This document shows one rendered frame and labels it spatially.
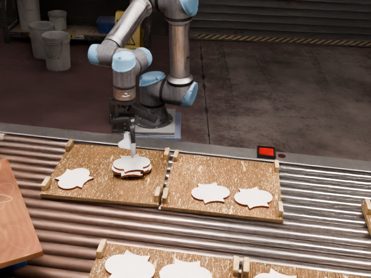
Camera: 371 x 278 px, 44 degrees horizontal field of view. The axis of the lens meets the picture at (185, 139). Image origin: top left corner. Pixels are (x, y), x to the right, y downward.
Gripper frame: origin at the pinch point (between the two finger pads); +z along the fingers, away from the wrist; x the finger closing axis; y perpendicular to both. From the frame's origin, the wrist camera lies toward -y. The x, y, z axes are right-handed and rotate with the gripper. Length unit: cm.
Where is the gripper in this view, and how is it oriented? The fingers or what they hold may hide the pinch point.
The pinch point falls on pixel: (131, 147)
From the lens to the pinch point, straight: 169.4
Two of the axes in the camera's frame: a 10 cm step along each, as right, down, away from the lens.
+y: -9.7, 0.8, -2.4
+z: -0.5, 8.7, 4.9
